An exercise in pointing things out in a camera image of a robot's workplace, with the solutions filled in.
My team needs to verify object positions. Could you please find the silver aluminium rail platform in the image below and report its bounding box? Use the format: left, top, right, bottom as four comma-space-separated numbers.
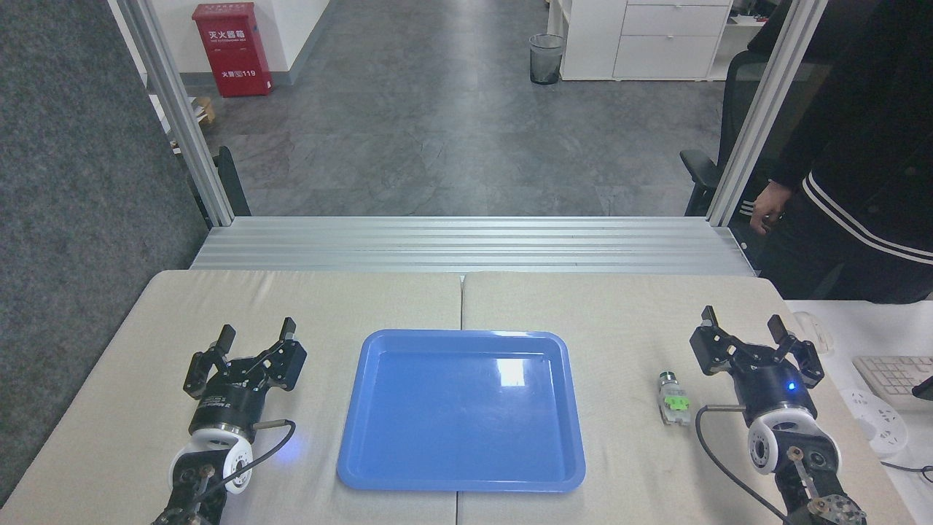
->
190, 216, 757, 276

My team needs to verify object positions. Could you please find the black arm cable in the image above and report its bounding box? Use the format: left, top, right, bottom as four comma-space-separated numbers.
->
695, 405, 792, 523
195, 419, 297, 505

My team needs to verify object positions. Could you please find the black office chair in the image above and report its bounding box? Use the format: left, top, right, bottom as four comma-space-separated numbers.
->
679, 51, 773, 217

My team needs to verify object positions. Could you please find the person's hand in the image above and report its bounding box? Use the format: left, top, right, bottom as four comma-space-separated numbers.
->
749, 180, 792, 236

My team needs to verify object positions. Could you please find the blue plastic tray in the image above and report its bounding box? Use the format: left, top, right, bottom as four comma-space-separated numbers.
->
337, 329, 587, 493

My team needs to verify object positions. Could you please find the white keyboard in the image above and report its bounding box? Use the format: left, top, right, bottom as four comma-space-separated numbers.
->
851, 355, 933, 411

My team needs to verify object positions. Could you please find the white power strip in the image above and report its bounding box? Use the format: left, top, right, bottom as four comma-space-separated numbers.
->
838, 388, 909, 457

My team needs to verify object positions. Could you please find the silver aluminium post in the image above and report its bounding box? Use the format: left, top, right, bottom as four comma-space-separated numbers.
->
706, 0, 829, 227
117, 0, 235, 228

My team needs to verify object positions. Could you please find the person in black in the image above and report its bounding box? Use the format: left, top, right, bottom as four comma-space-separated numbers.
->
749, 0, 933, 305

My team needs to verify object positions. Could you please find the white computer mouse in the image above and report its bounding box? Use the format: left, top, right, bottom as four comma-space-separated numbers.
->
791, 311, 836, 357

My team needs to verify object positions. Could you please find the thin black desk cable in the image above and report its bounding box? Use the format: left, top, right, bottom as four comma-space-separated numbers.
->
880, 459, 933, 483

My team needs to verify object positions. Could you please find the switch part with green clip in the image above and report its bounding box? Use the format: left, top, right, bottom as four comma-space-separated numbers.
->
657, 371, 692, 427

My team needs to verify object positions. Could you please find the grey mesh waste bin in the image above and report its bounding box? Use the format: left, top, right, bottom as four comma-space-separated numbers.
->
528, 34, 566, 85

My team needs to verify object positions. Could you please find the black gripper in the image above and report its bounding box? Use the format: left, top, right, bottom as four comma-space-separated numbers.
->
689, 306, 826, 428
182, 317, 308, 443

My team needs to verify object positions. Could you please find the red fire extinguisher box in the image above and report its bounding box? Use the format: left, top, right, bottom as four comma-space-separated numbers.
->
192, 2, 274, 98

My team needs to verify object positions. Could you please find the grey felt partition panel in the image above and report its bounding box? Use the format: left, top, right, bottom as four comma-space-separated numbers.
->
0, 0, 212, 505

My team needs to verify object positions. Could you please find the white side desk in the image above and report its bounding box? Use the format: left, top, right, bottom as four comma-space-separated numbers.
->
784, 299, 933, 525

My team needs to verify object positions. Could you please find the white drawer cabinet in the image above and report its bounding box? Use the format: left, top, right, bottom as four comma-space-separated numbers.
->
548, 0, 733, 82

